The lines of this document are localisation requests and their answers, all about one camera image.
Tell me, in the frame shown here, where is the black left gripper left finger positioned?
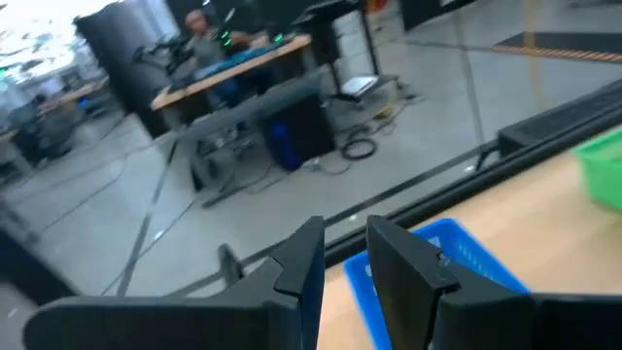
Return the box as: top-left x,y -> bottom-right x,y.
22,215 -> 327,350

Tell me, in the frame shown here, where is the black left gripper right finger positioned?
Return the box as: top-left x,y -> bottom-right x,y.
365,215 -> 622,350

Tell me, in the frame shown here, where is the blue plastic basket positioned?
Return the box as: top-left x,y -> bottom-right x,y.
343,217 -> 532,350

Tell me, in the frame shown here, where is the grey metal bench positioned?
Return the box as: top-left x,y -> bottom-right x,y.
172,72 -> 336,205

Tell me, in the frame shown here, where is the green plastic basket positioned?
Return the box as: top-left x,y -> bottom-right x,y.
571,128 -> 622,214

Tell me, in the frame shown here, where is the black computer tower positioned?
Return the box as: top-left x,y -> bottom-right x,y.
259,91 -> 337,172

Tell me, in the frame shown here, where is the black perforated computer box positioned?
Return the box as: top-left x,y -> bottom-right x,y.
498,77 -> 622,158

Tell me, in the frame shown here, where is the distant wooden desk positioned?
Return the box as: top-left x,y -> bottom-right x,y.
149,32 -> 315,142

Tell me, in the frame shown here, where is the distant grey workstation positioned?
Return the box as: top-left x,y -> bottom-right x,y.
0,80 -> 113,169

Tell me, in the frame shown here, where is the white laptop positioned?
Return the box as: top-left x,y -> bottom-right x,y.
339,74 -> 381,97

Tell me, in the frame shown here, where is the person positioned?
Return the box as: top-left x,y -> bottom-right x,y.
183,8 -> 254,69

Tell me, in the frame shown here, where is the dark partition panel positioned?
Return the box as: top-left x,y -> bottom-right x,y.
72,0 -> 171,140

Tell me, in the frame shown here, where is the black hazard striped mat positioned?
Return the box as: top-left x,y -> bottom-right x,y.
490,31 -> 622,64

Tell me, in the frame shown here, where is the black equipment stand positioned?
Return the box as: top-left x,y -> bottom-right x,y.
291,0 -> 385,98

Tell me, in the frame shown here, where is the black aluminium table frame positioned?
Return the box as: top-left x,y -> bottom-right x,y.
324,94 -> 622,267

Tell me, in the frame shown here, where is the coiled black cable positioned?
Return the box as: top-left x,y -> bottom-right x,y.
339,136 -> 379,162

